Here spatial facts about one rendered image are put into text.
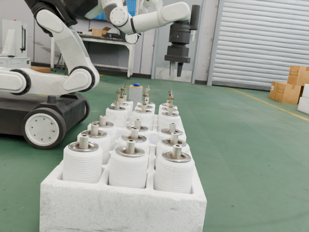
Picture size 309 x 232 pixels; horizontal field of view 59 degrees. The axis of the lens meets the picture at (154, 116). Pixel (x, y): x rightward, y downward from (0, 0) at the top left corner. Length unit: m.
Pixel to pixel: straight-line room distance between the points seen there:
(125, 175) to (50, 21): 1.06
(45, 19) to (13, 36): 3.28
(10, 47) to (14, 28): 0.31
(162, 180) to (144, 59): 5.71
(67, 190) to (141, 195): 0.17
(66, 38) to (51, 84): 0.26
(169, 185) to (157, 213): 0.07
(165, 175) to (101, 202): 0.16
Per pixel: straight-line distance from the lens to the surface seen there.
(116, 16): 1.21
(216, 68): 6.41
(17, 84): 1.62
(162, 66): 6.32
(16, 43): 4.86
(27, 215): 0.93
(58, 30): 1.55
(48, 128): 1.41
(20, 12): 7.01
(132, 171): 0.67
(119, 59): 6.36
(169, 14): 1.16
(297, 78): 4.84
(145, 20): 1.20
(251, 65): 6.63
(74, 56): 1.55
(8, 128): 1.55
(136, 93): 1.59
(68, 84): 1.52
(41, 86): 1.62
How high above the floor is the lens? 0.49
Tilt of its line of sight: 12 degrees down
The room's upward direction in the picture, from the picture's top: 6 degrees clockwise
